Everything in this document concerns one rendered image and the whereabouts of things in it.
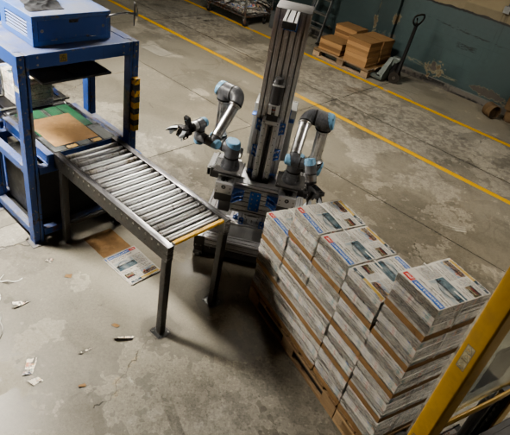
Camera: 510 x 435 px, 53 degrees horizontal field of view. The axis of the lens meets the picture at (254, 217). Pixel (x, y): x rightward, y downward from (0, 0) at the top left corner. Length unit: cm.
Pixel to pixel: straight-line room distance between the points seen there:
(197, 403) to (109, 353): 69
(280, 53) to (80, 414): 268
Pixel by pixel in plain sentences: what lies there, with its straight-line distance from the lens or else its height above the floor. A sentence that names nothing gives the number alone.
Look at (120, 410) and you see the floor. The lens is 341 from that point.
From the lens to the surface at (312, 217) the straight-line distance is 323.
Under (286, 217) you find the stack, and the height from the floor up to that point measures 83.
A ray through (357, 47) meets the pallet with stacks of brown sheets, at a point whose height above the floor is 42.
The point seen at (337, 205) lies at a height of 106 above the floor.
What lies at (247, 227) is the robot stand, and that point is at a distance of 445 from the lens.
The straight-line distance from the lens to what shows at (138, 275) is 416.
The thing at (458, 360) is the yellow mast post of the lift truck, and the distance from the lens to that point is 229.
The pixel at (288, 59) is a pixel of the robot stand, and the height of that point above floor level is 170.
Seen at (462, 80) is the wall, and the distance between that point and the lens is 980.
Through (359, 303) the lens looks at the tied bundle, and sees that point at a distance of 295.
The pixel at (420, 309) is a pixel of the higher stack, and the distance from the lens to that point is 263.
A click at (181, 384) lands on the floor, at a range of 352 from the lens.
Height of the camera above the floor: 285
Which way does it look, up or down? 35 degrees down
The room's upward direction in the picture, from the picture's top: 12 degrees clockwise
